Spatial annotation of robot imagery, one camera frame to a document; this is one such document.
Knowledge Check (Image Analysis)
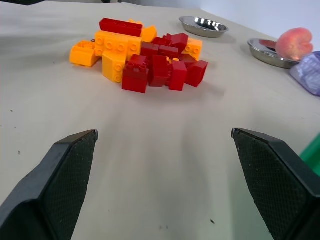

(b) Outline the green object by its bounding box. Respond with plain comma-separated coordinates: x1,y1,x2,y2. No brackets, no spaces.
299,133,320,174

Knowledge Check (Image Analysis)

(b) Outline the purple plastic bag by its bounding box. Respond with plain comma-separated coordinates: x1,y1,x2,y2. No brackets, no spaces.
289,51,320,97

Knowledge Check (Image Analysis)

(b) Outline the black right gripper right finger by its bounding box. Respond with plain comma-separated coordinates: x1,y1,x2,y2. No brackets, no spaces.
231,127,320,240

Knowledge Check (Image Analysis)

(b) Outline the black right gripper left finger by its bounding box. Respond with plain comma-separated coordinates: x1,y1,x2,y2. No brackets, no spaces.
0,129,99,240

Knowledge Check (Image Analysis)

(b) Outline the pink peach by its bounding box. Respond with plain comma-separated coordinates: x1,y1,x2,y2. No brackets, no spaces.
275,27,314,61

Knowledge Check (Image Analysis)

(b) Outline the red plastic building brick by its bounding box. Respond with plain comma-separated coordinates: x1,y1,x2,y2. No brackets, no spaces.
99,17,144,37

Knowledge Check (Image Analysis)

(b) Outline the empty steel bowl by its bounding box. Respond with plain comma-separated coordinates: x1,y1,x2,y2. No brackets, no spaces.
178,15,230,39

